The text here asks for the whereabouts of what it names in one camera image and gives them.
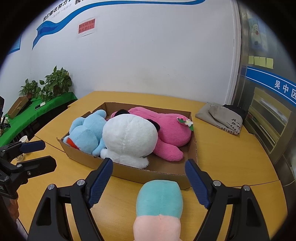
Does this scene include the grey canvas bag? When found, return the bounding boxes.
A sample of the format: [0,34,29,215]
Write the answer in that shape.
[195,102,247,135]

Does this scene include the small brown box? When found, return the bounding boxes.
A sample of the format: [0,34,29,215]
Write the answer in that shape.
[7,96,32,119]

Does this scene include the red wall notice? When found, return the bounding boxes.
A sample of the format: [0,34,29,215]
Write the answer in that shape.
[77,18,96,38]

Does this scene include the white panda plush toy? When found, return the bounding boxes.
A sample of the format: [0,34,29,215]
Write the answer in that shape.
[100,113,160,169]

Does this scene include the green cloth covered table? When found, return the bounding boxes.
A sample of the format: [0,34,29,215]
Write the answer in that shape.
[1,92,77,146]

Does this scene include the pink plush bear toy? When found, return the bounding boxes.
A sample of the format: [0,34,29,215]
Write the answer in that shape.
[111,107,194,162]

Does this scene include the green potted plant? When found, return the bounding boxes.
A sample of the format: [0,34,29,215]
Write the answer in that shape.
[39,66,72,101]
[19,79,41,99]

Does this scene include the leaf pattern paper cup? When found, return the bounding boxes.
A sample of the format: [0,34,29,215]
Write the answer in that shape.
[16,135,30,162]

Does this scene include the teal pink plush toy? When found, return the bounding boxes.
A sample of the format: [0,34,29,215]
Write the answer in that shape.
[133,180,183,241]

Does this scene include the light blue plush toy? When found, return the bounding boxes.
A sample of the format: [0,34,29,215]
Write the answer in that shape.
[63,109,107,157]

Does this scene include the yellow sticky notes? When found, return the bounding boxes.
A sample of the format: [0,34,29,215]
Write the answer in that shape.
[248,56,274,69]

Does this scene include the brown cardboard box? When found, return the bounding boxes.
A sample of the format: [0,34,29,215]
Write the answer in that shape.
[59,102,197,190]

